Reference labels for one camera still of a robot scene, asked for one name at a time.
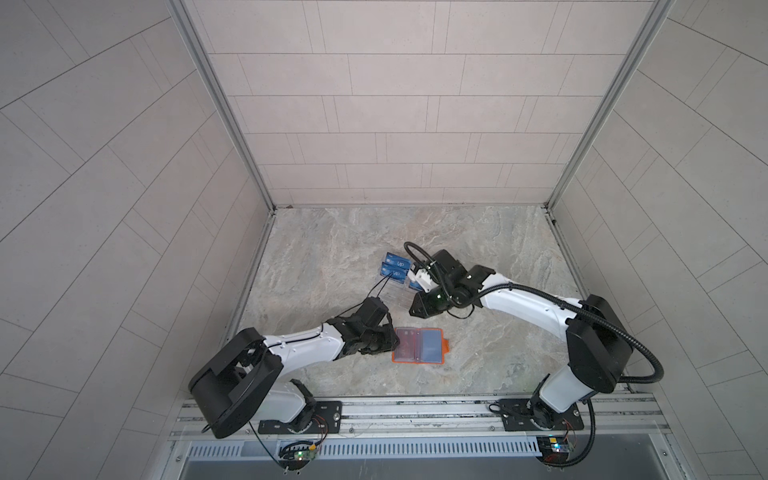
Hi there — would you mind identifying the orange card holder wallet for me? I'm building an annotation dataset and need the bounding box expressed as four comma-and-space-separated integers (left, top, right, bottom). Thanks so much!
392, 327, 450, 365

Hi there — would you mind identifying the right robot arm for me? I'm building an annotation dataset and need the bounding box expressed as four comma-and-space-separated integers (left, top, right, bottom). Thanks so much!
407, 250, 633, 430

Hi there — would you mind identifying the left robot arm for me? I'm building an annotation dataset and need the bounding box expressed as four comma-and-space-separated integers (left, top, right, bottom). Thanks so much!
188, 297, 400, 439

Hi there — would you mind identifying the right clear card display stand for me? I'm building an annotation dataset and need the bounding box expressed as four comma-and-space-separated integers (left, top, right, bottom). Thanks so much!
406, 269, 430, 291

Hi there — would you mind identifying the left circuit board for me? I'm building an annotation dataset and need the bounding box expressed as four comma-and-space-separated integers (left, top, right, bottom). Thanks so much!
278, 440, 320, 471

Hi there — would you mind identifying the circuit board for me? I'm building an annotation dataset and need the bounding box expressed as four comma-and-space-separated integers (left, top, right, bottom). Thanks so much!
278, 440, 320, 471
536, 436, 572, 465

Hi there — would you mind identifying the right circuit board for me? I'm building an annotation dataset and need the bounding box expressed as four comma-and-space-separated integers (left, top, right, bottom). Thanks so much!
536, 436, 572, 465

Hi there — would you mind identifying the black corrugated cable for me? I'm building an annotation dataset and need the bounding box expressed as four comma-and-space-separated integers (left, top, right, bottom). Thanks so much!
403, 241, 665, 385

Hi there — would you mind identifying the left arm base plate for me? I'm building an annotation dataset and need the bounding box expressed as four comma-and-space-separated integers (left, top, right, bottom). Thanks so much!
257, 401, 343, 435

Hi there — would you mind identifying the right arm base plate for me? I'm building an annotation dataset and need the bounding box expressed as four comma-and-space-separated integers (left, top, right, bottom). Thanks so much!
489, 399, 589, 432

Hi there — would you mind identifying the aluminium mounting rail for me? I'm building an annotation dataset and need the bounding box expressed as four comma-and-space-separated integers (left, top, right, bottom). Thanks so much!
167, 392, 670, 442

